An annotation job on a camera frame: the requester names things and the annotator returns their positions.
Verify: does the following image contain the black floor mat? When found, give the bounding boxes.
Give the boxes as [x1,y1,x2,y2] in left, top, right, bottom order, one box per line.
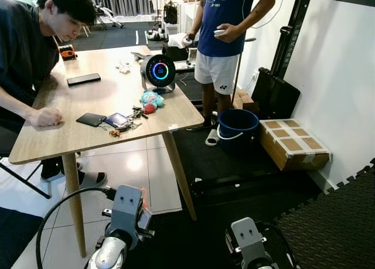
[126,128,329,269]

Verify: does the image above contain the black smartphone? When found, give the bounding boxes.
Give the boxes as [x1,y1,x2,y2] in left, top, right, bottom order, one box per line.
[66,73,101,87]

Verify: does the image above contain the black wallet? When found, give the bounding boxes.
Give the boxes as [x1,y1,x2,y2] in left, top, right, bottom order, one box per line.
[76,113,108,128]

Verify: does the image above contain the light wooden table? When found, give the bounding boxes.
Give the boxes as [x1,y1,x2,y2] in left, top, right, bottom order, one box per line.
[9,45,204,258]

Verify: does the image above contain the black metal post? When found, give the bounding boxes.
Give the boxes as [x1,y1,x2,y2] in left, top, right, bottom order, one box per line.
[270,0,314,82]

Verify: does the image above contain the person in blue shirt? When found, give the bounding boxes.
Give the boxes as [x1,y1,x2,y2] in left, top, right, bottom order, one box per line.
[182,0,277,148]

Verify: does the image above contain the black foam puzzle mat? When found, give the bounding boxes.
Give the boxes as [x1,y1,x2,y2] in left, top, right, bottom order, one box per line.
[272,166,375,269]

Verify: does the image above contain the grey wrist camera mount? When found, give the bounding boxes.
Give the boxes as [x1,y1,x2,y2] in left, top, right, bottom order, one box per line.
[104,185,144,249]
[230,217,271,264]

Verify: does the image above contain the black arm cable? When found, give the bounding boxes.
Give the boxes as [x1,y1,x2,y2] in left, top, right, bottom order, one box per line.
[264,222,299,269]
[35,186,118,269]

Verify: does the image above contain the black metal floor rail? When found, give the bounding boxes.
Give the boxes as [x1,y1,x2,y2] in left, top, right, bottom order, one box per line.
[189,164,323,198]

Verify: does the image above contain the teal plush toy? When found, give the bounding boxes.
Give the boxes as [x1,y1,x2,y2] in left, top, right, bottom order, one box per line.
[141,91,165,108]

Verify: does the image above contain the silver key bunch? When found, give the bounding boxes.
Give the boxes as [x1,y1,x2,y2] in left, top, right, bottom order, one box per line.
[129,106,149,120]

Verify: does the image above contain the white black wheeled frame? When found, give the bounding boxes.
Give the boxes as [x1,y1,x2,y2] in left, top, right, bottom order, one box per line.
[94,4,125,29]

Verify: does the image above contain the large taped cardboard box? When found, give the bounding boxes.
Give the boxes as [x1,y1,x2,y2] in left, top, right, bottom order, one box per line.
[259,119,330,172]

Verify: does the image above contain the small cardboard box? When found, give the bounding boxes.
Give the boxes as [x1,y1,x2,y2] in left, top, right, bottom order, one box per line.
[233,88,255,111]

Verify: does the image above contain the small orange black device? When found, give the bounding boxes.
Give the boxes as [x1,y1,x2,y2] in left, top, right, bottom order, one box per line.
[59,45,78,61]

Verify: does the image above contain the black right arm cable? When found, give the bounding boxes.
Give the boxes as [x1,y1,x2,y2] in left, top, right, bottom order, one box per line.
[264,222,299,269]

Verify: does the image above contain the keys with orange lanyard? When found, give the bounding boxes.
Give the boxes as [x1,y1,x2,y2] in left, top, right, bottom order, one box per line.
[139,188,149,211]

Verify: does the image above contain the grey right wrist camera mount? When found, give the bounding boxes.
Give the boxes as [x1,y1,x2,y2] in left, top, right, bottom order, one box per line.
[230,217,271,264]

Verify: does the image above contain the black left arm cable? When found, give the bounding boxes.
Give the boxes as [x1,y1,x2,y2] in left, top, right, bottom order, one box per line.
[35,186,118,269]

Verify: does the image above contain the person in dark grey shirt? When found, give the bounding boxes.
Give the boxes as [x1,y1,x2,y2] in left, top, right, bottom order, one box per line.
[0,0,108,189]

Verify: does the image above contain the dark card holder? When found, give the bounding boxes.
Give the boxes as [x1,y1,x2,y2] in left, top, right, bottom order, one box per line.
[104,113,131,129]

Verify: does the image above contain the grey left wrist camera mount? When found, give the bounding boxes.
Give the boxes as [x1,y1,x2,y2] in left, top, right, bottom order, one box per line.
[104,185,144,249]

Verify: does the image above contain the keys with brown charm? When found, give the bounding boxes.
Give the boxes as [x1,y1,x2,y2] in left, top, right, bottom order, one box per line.
[101,122,142,137]

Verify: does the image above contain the black leaning board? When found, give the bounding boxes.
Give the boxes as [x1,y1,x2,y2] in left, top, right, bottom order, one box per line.
[251,68,301,120]

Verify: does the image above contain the dark blue floor mat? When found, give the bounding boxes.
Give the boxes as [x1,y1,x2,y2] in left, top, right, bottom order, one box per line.
[0,207,45,269]

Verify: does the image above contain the round device with glowing ring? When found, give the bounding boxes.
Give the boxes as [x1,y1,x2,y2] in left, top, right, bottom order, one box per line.
[139,54,177,94]

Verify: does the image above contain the black bag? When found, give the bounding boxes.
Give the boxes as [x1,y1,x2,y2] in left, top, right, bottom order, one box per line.
[161,43,189,62]

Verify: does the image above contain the blue plastic bucket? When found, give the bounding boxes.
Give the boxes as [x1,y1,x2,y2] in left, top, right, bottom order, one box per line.
[217,109,260,152]

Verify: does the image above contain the crumpled white tissue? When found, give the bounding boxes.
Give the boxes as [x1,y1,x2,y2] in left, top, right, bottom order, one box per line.
[115,60,131,74]

